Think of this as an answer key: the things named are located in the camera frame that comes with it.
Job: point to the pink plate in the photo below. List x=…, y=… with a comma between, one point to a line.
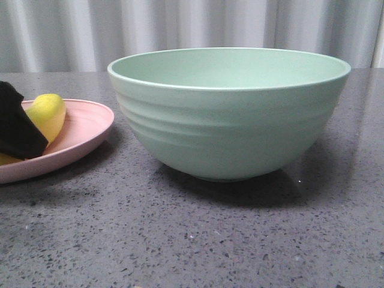
x=86, y=126

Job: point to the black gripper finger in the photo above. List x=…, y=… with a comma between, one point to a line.
x=20, y=138

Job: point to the yellow banana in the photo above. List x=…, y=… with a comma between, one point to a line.
x=47, y=112

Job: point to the green ribbed bowl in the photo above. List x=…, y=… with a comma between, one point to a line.
x=227, y=113

